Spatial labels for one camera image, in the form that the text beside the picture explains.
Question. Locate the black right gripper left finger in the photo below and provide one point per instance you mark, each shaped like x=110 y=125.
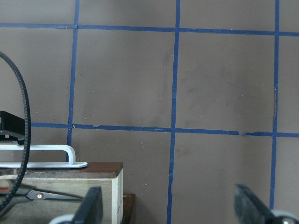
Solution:
x=90 y=210

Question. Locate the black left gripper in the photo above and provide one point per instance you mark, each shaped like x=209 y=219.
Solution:
x=12 y=128

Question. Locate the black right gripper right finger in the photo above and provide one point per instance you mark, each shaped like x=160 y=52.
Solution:
x=249 y=209

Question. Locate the light wooden drawer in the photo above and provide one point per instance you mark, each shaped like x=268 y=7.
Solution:
x=77 y=182

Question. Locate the red grey handled scissors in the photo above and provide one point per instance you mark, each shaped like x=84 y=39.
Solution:
x=26 y=193

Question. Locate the white drawer handle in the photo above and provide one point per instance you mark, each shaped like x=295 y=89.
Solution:
x=41 y=156

